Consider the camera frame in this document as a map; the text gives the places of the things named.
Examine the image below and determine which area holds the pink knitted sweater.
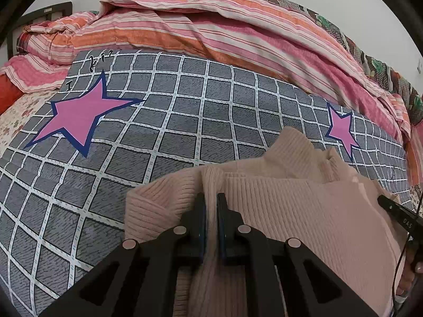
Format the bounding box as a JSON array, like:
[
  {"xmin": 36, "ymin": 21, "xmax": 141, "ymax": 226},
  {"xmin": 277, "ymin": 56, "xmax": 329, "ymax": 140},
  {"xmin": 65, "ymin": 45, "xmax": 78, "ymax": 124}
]
[{"xmin": 125, "ymin": 127, "xmax": 407, "ymax": 316}]

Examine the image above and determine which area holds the person's right hand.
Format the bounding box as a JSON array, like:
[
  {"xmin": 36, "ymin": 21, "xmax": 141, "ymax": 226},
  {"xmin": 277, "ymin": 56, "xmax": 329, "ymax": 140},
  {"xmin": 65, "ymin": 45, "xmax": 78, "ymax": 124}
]
[{"xmin": 396, "ymin": 260, "xmax": 422, "ymax": 296}]

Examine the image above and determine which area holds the grey checked star blanket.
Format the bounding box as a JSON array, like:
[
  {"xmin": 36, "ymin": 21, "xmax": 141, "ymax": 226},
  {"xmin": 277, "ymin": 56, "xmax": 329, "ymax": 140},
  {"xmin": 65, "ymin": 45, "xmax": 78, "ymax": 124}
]
[{"xmin": 1, "ymin": 50, "xmax": 412, "ymax": 316}]

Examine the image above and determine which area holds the white floral bed sheet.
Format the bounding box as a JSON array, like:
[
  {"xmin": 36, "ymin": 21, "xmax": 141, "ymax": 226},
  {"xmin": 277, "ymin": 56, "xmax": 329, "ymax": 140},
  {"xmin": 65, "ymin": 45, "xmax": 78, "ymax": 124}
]
[{"xmin": 0, "ymin": 90, "xmax": 56, "ymax": 155}]

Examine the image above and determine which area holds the red pillow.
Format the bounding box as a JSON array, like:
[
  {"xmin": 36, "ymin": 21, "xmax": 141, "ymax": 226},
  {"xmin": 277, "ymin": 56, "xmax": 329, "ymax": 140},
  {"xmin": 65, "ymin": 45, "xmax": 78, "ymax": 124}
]
[{"xmin": 0, "ymin": 74, "xmax": 24, "ymax": 115}]

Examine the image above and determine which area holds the pink orange striped quilt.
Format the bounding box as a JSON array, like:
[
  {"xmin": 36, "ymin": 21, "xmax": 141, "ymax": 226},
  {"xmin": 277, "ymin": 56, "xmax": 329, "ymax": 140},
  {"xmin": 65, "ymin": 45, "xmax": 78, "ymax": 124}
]
[{"xmin": 1, "ymin": 0, "xmax": 422, "ymax": 185}]

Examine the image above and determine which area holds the dark wooden bed frame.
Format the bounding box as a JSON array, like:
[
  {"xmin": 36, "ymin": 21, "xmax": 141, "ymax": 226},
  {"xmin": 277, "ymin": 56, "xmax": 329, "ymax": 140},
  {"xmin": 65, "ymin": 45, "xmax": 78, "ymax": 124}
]
[{"xmin": 6, "ymin": 2, "xmax": 72, "ymax": 59}]

